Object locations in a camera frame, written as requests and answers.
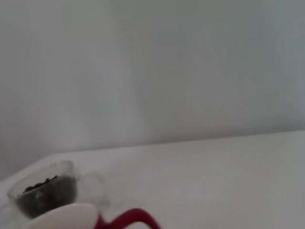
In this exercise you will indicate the dark coffee beans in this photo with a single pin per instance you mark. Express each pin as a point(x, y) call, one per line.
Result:
point(45, 195)

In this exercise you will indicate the red mug white inside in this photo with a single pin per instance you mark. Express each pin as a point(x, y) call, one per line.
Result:
point(133, 214)

